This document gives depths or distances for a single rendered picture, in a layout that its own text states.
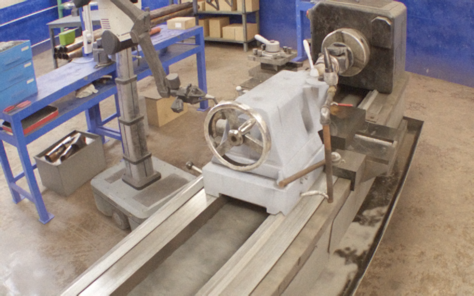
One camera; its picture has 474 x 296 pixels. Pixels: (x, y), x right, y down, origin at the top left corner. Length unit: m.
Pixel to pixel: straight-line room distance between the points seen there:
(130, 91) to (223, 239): 1.24
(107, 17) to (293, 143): 1.30
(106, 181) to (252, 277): 1.79
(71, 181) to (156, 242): 2.01
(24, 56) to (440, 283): 3.02
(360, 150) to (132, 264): 0.97
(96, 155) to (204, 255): 2.12
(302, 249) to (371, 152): 0.58
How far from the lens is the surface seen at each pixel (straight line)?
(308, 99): 1.52
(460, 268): 2.56
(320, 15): 2.41
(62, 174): 3.18
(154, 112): 3.98
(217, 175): 1.43
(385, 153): 1.70
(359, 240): 1.98
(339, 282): 1.76
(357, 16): 2.34
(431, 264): 2.52
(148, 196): 2.58
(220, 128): 1.46
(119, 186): 2.73
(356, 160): 1.63
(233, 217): 1.58
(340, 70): 1.98
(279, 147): 1.35
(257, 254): 1.25
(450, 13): 5.56
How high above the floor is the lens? 1.68
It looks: 29 degrees down
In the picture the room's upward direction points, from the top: 3 degrees counter-clockwise
